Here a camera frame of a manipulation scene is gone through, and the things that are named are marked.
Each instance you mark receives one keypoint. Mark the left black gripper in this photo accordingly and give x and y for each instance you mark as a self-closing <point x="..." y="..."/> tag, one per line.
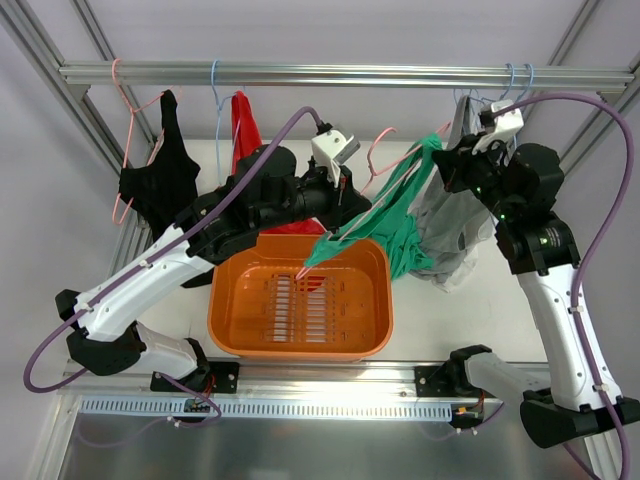
<point x="343" y="201"/>

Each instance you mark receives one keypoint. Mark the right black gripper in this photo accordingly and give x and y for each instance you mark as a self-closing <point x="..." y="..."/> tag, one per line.
<point x="454" y="167"/>

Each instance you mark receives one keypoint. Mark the green tank top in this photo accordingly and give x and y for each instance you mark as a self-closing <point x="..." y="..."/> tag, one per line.
<point x="388" y="221"/>

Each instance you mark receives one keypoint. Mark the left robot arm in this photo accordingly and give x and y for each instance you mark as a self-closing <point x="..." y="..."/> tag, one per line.
<point x="107" y="337"/>

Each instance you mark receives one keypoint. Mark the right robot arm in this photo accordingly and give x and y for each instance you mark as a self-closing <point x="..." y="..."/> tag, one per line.
<point x="581" y="398"/>

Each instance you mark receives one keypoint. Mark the grey tank top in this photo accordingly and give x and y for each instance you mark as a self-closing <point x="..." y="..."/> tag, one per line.
<point x="450" y="226"/>

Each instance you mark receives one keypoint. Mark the blue hanger with grey top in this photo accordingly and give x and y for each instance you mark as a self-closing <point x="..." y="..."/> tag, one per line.
<point x="472" y="94"/>

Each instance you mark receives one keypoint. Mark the red tank top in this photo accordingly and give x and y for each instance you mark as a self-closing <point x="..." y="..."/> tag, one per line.
<point x="247" y="138"/>

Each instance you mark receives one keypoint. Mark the blue empty hanger inner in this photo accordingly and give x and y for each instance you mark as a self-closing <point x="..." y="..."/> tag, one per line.
<point x="512" y="75"/>

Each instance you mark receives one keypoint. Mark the blue empty hanger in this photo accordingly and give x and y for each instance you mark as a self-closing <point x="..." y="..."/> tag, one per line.
<point x="512" y="75"/>
<point x="531" y="75"/>

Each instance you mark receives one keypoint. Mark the blue empty hanger outer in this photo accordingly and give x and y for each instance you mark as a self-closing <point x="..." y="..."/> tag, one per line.
<point x="531" y="75"/>

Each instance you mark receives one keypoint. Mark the blue hanger with red top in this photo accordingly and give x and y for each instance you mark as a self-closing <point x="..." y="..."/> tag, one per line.
<point x="221" y="102"/>

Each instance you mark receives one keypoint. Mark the black tank top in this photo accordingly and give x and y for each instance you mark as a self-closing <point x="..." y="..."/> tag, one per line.
<point x="160" y="191"/>

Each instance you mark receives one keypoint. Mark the orange plastic basket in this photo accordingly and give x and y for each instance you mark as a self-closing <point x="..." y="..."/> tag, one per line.
<point x="341" y="311"/>

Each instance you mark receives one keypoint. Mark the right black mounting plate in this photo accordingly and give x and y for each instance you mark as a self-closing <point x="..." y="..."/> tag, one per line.
<point x="430" y="381"/>

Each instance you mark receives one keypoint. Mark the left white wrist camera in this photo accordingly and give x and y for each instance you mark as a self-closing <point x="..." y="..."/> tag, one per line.
<point x="332" y="149"/>

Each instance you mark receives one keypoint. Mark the aluminium hanging rail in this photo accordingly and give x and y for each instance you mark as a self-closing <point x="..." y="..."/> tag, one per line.
<point x="197" y="73"/>

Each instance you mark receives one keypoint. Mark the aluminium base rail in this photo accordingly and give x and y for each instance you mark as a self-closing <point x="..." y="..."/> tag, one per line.
<point x="364" y="380"/>

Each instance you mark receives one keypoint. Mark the white slotted cable duct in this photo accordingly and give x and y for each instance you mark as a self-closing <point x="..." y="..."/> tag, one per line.
<point x="267" y="408"/>

